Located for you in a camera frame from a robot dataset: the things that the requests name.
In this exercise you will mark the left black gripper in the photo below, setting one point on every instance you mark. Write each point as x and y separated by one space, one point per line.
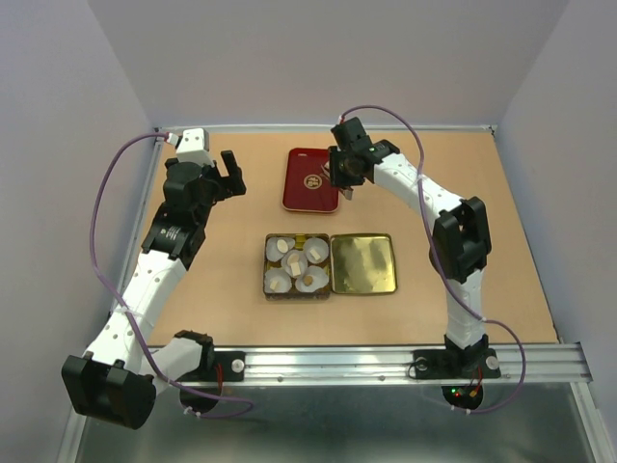
228 186

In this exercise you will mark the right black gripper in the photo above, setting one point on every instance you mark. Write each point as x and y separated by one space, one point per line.
336 177

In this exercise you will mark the square white chocolate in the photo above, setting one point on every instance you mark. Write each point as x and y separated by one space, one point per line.
296 269

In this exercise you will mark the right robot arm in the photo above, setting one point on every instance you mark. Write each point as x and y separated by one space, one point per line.
457 228

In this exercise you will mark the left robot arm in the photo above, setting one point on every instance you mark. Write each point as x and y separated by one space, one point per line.
117 379

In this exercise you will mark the oval white chocolate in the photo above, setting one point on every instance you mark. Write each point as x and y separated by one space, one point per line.
282 246

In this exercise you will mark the chocolate tin base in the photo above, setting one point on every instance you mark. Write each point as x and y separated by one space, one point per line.
294 294

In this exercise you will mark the red lacquer tray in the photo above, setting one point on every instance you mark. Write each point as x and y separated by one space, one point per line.
304 190

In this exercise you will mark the top right paper cup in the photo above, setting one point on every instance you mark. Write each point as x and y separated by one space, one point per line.
318 243

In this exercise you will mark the paper cup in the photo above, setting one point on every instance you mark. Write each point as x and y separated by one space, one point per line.
318 243
320 276
280 275
271 251
302 260

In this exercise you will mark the gold tin lid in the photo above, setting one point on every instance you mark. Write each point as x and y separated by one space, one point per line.
363 264

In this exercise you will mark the top left paper cup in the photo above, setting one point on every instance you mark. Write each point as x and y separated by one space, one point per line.
271 251

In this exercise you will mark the centre paper cup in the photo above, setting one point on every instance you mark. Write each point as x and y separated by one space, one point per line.
302 260

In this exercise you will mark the bottom right paper cup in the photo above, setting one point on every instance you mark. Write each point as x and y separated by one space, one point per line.
320 276

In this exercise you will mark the bottom left paper cup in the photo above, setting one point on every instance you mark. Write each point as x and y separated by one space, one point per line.
280 275

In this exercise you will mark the metal front plate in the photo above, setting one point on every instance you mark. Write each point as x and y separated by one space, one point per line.
351 424

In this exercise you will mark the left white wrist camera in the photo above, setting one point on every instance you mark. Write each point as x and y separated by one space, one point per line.
191 146

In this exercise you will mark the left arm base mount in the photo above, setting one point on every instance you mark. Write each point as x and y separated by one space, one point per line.
215 368

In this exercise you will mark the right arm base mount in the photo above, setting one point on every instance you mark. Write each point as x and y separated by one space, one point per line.
463 369

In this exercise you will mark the aluminium mounting rail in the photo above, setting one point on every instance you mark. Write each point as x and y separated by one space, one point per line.
389 365

